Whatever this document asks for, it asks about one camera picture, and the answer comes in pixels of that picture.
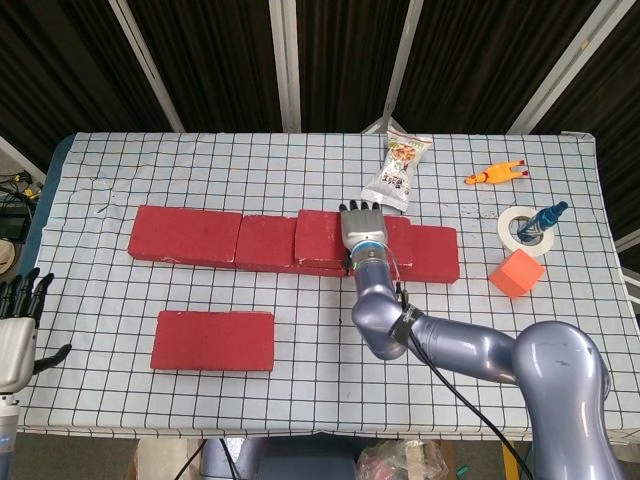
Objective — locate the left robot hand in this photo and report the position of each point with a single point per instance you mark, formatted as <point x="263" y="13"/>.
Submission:
<point x="17" y="330"/>

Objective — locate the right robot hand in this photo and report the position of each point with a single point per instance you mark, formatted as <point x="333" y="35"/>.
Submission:
<point x="363" y="226"/>

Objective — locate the red foam brick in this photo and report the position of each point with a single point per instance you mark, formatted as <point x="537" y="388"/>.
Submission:
<point x="215" y="340"/>
<point x="185" y="235"/>
<point x="435" y="255"/>
<point x="265" y="245"/>
<point x="320" y="235"/>

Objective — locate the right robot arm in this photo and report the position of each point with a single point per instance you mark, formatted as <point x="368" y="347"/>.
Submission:
<point x="450" y="345"/>

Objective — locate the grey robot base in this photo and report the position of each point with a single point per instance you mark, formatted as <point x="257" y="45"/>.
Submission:
<point x="280" y="460"/>

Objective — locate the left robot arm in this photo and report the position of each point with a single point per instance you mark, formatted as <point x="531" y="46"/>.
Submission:
<point x="7" y="435"/>

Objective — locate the silver snack bag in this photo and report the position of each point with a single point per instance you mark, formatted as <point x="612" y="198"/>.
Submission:
<point x="397" y="175"/>

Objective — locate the yellow rubber chicken toy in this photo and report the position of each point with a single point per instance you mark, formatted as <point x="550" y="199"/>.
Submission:
<point x="495" y="175"/>

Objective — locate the white tape roll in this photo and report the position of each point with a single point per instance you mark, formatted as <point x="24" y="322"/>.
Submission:
<point x="507" y="235"/>

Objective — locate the orange foam cube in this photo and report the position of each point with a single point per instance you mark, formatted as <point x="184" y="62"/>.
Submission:
<point x="517" y="272"/>

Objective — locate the blue spray bottle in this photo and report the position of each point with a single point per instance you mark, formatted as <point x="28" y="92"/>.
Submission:
<point x="542" y="217"/>

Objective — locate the white black-grid tablecloth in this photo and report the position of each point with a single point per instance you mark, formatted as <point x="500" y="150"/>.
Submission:
<point x="300" y="400"/>

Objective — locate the dark brown curtain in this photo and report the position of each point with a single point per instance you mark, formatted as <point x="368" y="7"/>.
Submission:
<point x="225" y="55"/>

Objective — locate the clear plastic bag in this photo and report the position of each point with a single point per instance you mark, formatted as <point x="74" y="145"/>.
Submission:
<point x="400" y="460"/>

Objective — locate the white metal frame post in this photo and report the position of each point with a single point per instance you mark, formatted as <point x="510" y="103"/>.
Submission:
<point x="555" y="70"/>
<point x="400" y="65"/>
<point x="150" y="65"/>
<point x="286" y="65"/>

